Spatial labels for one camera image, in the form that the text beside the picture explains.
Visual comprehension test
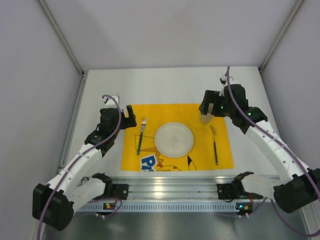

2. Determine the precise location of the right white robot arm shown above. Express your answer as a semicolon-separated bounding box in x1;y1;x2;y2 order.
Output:
199;74;320;213

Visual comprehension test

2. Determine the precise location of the knife with green handle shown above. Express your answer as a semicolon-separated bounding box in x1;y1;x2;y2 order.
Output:
210;125;219;166

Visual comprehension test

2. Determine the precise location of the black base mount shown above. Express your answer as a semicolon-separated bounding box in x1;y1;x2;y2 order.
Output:
216;183;248;203
105;184;129;200

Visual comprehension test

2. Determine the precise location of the slotted cable duct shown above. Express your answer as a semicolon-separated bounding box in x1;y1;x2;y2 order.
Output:
78;201;252;213

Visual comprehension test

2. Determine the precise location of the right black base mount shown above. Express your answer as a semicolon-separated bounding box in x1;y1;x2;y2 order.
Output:
216;183;248;203

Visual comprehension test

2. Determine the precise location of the beige cup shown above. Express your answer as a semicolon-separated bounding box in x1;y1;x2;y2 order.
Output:
200;103;214;125

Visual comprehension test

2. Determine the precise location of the cream round plate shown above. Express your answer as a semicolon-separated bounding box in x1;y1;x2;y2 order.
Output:
154;122;194;159

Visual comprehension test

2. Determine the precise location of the fork with green handle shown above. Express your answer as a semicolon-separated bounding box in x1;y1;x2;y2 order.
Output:
136;117;147;155

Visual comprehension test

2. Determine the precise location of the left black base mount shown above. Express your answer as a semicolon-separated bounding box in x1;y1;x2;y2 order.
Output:
105;184;129;200

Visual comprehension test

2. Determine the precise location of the yellow Pikachu placemat cloth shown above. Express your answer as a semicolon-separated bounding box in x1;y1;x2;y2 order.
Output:
120;103;234;172

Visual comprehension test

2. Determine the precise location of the aluminium mounting rail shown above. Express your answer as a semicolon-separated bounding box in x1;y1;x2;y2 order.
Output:
112;176;234;202

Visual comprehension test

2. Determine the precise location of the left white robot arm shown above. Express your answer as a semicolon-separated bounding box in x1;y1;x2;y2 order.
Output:
32;94;137;231

